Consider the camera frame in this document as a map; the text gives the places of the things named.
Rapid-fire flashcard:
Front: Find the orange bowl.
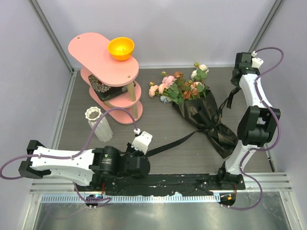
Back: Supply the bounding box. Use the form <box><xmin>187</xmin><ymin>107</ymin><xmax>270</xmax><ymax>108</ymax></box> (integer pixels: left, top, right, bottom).
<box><xmin>107</xmin><ymin>37</ymin><xmax>135</xmax><ymax>61</ymax></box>

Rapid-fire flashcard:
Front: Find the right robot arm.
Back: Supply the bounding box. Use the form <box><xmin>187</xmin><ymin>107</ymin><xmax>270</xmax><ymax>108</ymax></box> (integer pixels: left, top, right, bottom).
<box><xmin>216</xmin><ymin>52</ymin><xmax>281</xmax><ymax>189</ymax></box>

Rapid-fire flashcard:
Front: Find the pink tiered shelf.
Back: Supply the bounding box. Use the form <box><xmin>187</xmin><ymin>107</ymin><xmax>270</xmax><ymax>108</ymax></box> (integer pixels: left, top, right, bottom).
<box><xmin>68</xmin><ymin>33</ymin><xmax>143</xmax><ymax>120</ymax></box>

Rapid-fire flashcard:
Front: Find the artificial flower bouquet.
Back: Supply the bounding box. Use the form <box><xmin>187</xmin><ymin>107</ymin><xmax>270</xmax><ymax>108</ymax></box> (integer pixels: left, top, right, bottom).
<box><xmin>148</xmin><ymin>62</ymin><xmax>209</xmax><ymax>104</ymax></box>

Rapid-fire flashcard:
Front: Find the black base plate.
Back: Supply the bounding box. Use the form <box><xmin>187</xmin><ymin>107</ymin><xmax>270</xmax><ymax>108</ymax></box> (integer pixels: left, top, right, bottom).
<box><xmin>77</xmin><ymin>173</ymin><xmax>246</xmax><ymax>196</ymax></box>

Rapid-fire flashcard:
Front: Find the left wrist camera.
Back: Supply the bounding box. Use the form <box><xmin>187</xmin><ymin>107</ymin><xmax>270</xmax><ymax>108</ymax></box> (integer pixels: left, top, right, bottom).
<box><xmin>131</xmin><ymin>131</ymin><xmax>153</xmax><ymax>154</ymax></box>

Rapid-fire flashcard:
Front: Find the white cable duct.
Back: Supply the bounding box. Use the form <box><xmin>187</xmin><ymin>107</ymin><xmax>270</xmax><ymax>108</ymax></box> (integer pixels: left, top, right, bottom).
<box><xmin>40</xmin><ymin>193</ymin><xmax>220</xmax><ymax>204</ymax></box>

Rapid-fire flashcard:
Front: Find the black wrapping paper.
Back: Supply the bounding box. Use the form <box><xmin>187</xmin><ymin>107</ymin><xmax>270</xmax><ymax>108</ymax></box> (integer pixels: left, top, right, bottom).
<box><xmin>171</xmin><ymin>90</ymin><xmax>239</xmax><ymax>159</ymax></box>

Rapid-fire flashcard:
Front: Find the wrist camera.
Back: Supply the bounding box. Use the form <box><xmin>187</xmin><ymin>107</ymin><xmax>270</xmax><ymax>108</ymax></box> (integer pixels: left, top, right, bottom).
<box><xmin>131</xmin><ymin>131</ymin><xmax>153</xmax><ymax>154</ymax></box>
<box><xmin>251</xmin><ymin>51</ymin><xmax>264</xmax><ymax>69</ymax></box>

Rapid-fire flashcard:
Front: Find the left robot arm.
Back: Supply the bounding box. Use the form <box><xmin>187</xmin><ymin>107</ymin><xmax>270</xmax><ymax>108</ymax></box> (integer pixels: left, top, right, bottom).
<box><xmin>18</xmin><ymin>140</ymin><xmax>150</xmax><ymax>191</ymax></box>

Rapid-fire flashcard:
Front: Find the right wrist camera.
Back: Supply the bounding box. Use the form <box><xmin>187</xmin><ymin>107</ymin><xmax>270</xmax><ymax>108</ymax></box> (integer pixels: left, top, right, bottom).
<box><xmin>251</xmin><ymin>51</ymin><xmax>264</xmax><ymax>69</ymax></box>

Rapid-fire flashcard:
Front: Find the black ribbon gold lettering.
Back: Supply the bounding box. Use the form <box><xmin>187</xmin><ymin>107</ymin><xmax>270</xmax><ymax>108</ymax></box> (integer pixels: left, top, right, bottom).
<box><xmin>143</xmin><ymin>86</ymin><xmax>240</xmax><ymax>159</ymax></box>

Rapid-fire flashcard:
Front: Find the white ribbed vase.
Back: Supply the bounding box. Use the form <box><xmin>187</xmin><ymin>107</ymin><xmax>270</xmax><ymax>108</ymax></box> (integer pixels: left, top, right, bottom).
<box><xmin>85</xmin><ymin>107</ymin><xmax>113</xmax><ymax>142</ymax></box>

